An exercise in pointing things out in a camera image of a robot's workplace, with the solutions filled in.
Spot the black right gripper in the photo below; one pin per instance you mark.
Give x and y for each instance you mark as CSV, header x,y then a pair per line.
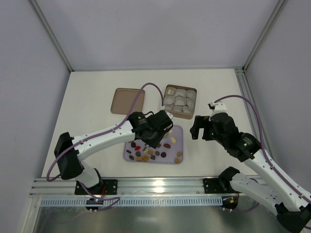
x,y
200,127

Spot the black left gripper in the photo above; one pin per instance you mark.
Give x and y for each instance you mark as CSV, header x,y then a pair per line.
x,y
157,137

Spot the milk brown ridged chocolate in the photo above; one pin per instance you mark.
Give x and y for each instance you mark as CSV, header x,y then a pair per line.
x,y
167,146

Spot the metal tongs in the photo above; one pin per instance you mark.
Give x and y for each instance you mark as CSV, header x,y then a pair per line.
x,y
146,148

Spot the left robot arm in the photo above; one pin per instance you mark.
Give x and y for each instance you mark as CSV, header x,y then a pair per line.
x,y
70,152

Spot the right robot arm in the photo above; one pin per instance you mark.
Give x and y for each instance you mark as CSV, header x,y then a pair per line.
x,y
287,200

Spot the dark rose chocolate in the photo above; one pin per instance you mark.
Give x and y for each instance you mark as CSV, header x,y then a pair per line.
x,y
163,155

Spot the caramel ridged leaf chocolate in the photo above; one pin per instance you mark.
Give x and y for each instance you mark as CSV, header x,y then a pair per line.
x,y
145,158

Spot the gold tin box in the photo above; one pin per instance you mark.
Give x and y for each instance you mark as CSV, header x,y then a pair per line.
x,y
182,103

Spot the lilac plastic tray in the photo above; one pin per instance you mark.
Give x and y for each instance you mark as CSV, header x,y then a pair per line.
x,y
171,153

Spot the gold tin lid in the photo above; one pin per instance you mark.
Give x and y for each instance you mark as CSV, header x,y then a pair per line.
x,y
123,99

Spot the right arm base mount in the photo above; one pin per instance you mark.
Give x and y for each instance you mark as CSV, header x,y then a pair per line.
x,y
217,186

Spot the white slotted cable duct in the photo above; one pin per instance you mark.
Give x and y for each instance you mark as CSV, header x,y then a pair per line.
x,y
133,201

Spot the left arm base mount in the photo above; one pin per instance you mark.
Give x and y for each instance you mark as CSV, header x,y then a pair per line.
x,y
106,187

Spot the aluminium frame rail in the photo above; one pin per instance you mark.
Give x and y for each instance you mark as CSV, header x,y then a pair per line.
x,y
125,186

